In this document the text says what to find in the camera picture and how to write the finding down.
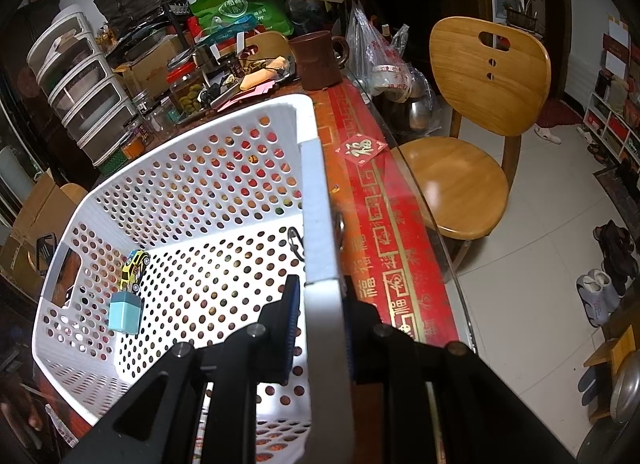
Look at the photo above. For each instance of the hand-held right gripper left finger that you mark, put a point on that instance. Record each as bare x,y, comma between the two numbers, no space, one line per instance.
292,331

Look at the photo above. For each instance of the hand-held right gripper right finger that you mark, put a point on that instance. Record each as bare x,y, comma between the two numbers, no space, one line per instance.
362,349

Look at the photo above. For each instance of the white perforated plastic basket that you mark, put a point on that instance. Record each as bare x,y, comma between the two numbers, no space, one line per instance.
320,219

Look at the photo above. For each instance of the red gold patterned table mat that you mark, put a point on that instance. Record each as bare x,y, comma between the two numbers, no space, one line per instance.
390,224

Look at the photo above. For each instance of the light blue small box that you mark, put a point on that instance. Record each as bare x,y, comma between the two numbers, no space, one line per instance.
125,316

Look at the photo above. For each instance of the yellow toy car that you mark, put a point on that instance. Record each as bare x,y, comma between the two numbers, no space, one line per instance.
135,269

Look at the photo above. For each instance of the red diamond paper sticker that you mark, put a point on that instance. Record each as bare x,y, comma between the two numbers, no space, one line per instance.
360,149

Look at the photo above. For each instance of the blue slippers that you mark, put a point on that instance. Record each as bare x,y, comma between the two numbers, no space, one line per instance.
591,384

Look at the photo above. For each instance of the grey slipper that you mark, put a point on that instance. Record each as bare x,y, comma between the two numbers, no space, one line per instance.
590,301
609,291

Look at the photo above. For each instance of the metal tray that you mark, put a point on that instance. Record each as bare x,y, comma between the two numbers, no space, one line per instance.
220,105

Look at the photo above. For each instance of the small wooden stool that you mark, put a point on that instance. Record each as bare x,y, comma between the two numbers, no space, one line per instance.
602,354

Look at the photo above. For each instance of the pink paper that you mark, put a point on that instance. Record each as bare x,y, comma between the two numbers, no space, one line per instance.
252,93

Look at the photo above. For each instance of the steel pot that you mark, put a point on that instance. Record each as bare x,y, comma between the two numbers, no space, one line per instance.
421,114

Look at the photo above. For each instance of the jar with orange contents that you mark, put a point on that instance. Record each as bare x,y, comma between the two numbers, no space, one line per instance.
134,141

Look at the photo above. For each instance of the small green basket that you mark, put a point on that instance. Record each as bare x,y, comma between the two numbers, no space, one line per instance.
112,161

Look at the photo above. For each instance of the empty glass jar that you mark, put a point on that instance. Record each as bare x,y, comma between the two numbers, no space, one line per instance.
157,121

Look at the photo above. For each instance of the orange packet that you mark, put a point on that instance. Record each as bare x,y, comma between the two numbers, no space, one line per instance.
260,77

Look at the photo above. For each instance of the wooden chair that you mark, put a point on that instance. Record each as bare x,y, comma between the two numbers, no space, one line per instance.
267,46
74,192
480,79

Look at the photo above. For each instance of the glass jar red lid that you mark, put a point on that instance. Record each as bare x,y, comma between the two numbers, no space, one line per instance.
187,91

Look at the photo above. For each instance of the metal basin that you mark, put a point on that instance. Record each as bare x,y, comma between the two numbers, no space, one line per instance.
626,389

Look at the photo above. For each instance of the white printed bowl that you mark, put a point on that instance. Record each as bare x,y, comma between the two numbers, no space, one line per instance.
395,81

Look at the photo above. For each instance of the brown ceramic mug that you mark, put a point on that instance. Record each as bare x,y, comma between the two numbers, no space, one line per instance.
315,61

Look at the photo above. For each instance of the plain open cardboard box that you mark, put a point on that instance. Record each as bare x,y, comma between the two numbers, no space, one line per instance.
35,214

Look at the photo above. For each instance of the white slipper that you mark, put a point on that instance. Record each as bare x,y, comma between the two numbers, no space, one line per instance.
547,134

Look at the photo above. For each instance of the clear plastic bag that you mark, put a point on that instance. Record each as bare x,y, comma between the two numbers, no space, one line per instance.
367,44
402,44

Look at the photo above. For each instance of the dark patterned rug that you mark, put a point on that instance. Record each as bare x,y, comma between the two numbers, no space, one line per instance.
620,199

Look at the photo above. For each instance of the printed cardboard box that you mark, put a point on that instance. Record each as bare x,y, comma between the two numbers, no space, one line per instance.
150,69

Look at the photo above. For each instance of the red doormat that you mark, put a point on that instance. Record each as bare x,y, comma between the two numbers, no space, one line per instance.
557,115

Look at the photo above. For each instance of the black metal rack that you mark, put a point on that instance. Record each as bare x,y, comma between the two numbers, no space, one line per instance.
180,24

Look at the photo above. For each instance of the white plastic drawer tower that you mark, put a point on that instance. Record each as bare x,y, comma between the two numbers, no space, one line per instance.
75,79

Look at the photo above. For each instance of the white cube shelf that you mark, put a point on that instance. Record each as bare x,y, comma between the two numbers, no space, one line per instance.
612,124

